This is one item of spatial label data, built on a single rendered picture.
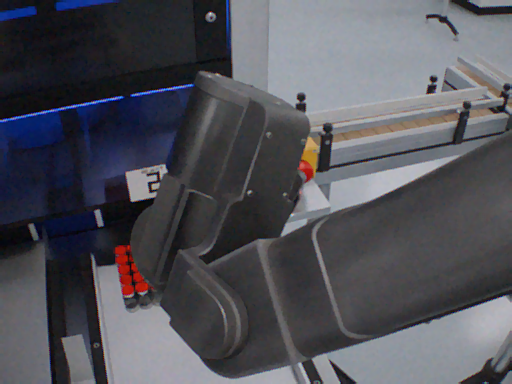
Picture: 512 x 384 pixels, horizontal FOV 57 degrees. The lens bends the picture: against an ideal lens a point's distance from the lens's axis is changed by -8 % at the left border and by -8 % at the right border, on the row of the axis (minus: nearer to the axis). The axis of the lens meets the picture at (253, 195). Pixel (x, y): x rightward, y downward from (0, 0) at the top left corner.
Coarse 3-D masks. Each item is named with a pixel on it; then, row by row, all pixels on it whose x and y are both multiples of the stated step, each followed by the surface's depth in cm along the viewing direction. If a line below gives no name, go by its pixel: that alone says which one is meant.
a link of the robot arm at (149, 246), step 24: (168, 192) 28; (192, 192) 27; (144, 216) 29; (168, 216) 28; (192, 216) 27; (144, 240) 29; (168, 240) 27; (192, 240) 28; (144, 264) 29; (168, 264) 28
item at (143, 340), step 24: (96, 264) 84; (96, 288) 77; (120, 288) 82; (120, 312) 78; (144, 312) 78; (120, 336) 74; (144, 336) 74; (168, 336) 75; (120, 360) 71; (144, 360) 71; (168, 360) 71; (192, 360) 71
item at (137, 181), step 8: (152, 168) 80; (160, 168) 80; (128, 176) 79; (136, 176) 80; (144, 176) 80; (152, 176) 81; (160, 176) 81; (128, 184) 80; (136, 184) 80; (144, 184) 81; (136, 192) 81; (144, 192) 82; (136, 200) 82
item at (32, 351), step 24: (48, 240) 90; (0, 264) 85; (24, 264) 85; (48, 264) 85; (0, 288) 81; (24, 288) 81; (48, 288) 79; (0, 312) 77; (24, 312) 77; (48, 312) 75; (0, 336) 73; (24, 336) 74; (48, 336) 70; (0, 360) 70; (24, 360) 70; (48, 360) 67
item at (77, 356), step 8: (72, 336) 67; (80, 336) 68; (64, 344) 67; (72, 344) 67; (80, 344) 68; (72, 352) 67; (80, 352) 68; (72, 360) 67; (80, 360) 68; (88, 360) 68; (72, 368) 68; (80, 368) 68; (88, 368) 68; (72, 376) 68; (80, 376) 68; (88, 376) 68
